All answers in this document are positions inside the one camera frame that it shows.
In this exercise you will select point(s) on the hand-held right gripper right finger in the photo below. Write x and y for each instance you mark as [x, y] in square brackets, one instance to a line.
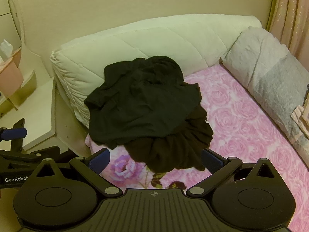
[212, 160]

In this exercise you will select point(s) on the grey quilt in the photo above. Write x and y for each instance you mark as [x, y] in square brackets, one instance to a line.
[265, 72]

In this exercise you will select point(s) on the folded pale pink blanket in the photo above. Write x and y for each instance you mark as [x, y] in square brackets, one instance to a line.
[301, 118]

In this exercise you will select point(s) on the black garment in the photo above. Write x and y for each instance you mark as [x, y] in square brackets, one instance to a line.
[140, 106]

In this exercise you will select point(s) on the white nightstand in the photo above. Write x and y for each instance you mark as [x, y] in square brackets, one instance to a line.
[36, 116]

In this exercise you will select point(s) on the pink tissue box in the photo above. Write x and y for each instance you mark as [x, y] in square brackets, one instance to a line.
[9, 75]

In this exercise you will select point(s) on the white padded headboard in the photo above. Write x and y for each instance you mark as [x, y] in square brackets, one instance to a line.
[144, 41]

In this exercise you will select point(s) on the pink floral blanket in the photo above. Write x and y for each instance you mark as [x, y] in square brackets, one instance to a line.
[241, 130]

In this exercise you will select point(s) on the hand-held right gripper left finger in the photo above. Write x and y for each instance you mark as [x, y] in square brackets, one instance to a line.
[100, 160]

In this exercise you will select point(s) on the dark brown garment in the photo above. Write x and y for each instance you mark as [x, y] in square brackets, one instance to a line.
[173, 147]

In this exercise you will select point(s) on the white tissue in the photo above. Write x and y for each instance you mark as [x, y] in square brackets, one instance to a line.
[6, 48]

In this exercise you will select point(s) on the pink curtain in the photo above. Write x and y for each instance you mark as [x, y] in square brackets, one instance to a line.
[289, 12]

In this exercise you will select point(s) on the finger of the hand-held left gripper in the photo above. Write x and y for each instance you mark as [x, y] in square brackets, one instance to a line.
[14, 133]

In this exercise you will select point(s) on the white dressing table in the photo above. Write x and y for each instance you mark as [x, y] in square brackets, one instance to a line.
[23, 60]

